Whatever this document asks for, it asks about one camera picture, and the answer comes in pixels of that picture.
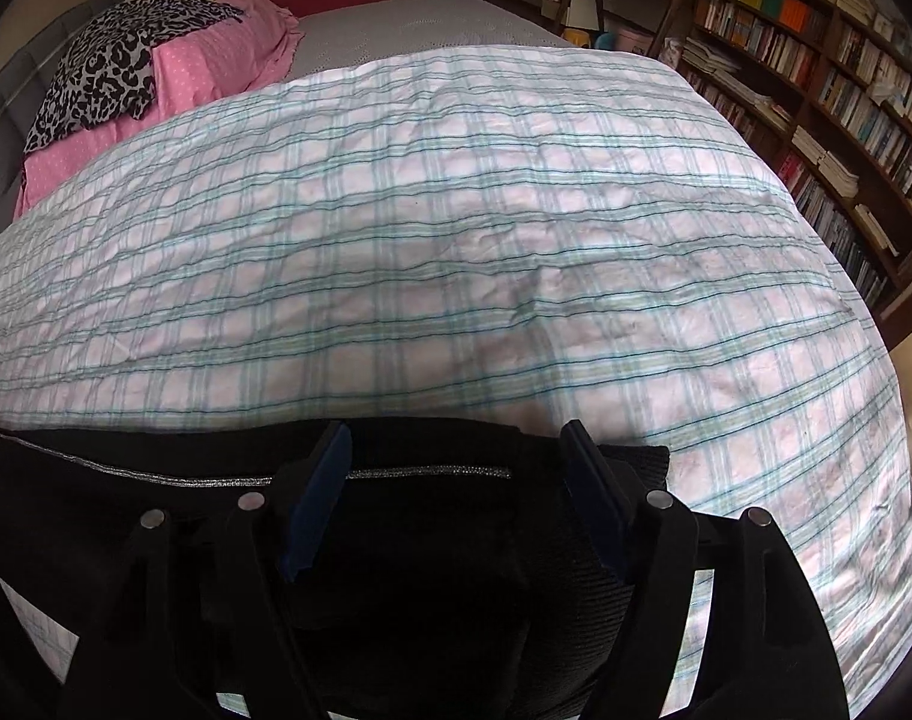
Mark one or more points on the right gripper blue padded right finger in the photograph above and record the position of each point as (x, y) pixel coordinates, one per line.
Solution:
(608, 491)

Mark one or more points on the black track pants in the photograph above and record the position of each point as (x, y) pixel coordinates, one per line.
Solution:
(372, 568)

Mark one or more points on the grey bare mattress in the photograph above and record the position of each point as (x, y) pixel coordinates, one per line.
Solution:
(356, 35)

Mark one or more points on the pink dotted bedding pile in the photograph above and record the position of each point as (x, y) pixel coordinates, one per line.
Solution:
(192, 71)

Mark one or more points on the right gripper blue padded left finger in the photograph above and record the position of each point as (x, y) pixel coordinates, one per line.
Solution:
(330, 464)

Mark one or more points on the grey upholstered headboard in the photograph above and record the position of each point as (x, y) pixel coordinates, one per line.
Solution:
(23, 82)

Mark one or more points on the plaid checked bed sheet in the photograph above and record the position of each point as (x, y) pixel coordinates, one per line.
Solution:
(520, 236)

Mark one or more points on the wooden bookshelf with books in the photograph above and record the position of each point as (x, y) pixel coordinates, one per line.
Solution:
(820, 89)

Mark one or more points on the leopard print cloth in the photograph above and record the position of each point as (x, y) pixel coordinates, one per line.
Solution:
(108, 69)

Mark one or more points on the pink waste bin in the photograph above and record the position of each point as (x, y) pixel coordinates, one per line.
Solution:
(633, 41)

